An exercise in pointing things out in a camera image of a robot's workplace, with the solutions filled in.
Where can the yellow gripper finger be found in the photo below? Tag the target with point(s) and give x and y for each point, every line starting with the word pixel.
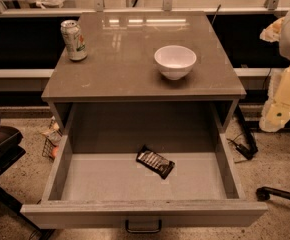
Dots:
pixel 276 110
pixel 273 31

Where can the black rxbar chocolate wrapper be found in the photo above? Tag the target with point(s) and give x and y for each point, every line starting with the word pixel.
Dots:
pixel 155 162

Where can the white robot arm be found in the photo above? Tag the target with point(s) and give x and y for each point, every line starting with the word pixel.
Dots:
pixel 284 42

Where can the grey drawer cabinet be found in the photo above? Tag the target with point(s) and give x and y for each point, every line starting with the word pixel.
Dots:
pixel 120 65

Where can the open grey drawer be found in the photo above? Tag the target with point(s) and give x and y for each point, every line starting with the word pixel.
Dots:
pixel 96 181

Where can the white bowl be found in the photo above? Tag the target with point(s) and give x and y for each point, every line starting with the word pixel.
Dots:
pixel 174 62

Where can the black chair leg caster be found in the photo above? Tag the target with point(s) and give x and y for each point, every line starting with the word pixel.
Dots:
pixel 264 193

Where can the green white soda can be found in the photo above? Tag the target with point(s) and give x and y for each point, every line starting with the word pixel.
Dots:
pixel 74 40

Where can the black chair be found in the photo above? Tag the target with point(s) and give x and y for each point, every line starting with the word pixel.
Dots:
pixel 10 152

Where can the black table frame leg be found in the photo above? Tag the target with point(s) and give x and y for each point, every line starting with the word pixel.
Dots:
pixel 246 131

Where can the black cable plug on floor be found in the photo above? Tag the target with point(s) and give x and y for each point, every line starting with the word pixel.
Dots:
pixel 242 150

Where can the black drawer handle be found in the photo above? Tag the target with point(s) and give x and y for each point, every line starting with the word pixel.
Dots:
pixel 138 227

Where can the wire basket with snacks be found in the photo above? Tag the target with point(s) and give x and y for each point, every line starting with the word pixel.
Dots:
pixel 52 136

